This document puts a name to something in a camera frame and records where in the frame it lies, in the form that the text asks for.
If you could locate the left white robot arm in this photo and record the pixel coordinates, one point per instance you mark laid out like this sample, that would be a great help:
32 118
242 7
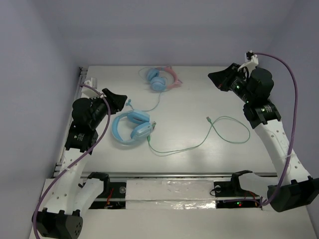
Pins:
62 206

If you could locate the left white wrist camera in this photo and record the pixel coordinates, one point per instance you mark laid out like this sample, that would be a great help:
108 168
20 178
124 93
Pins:
89 88

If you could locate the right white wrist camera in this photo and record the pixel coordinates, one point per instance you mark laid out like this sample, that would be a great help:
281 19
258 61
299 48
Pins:
251 61

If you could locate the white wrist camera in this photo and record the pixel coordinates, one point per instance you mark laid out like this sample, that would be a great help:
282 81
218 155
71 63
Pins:
251 61
89 88

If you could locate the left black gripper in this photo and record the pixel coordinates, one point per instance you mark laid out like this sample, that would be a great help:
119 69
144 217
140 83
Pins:
108 101

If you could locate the pink blue cat-ear headphones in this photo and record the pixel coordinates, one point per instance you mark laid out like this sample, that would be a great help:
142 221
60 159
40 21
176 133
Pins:
159 83

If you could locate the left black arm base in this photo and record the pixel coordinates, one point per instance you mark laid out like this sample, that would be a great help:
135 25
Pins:
112 197

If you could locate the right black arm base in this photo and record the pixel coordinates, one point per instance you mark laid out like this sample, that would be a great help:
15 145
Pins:
230 195

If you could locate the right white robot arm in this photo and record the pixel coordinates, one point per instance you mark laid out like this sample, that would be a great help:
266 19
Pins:
295 187

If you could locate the light blue headphones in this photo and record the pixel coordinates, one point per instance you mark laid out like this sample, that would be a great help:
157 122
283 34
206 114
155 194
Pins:
142 131

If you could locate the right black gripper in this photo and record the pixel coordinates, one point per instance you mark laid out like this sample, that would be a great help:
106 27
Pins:
222 78

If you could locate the white taped foam panel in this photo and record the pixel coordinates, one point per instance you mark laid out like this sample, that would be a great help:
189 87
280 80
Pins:
169 194

